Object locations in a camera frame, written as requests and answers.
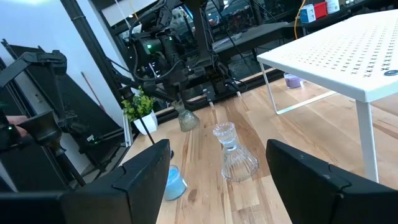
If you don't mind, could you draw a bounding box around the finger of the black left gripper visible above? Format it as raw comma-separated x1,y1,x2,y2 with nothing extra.
141,81,178,103

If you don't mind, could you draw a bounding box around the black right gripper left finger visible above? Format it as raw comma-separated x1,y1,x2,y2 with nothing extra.
0,139,172,224

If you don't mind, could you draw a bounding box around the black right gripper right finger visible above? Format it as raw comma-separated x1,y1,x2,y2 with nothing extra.
266,139,398,224

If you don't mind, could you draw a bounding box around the blue candle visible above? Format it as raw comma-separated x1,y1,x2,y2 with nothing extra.
164,164,188,202

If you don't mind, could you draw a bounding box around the grey-green ribbed glass candle holder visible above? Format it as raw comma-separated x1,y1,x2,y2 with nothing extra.
170,99,200,133

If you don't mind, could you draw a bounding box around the clear ribbed glass candle holder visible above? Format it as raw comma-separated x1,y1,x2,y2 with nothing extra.
213,121,259,182

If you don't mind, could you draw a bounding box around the purple candle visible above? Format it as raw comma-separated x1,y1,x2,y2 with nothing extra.
283,72,304,90

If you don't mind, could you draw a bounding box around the green plant in white pot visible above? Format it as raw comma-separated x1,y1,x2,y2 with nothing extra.
121,86,159,136

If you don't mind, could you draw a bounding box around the black workbench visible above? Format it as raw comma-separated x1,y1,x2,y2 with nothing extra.
213,21,299,60

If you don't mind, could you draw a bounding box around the blue and white box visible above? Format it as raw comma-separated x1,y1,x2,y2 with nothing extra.
300,4,317,24

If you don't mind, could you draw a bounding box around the person's hand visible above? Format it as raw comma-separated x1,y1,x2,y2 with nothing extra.
6,114,29,138

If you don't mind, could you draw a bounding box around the white perforated metal shelf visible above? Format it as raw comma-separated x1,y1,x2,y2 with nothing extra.
256,9,398,184

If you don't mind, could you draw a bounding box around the red box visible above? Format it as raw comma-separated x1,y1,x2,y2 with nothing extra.
313,1,328,19

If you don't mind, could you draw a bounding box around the white container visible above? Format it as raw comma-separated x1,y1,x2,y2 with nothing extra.
325,0,341,14

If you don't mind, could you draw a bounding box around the yellow cable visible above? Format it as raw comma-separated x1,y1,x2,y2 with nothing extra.
294,0,307,40

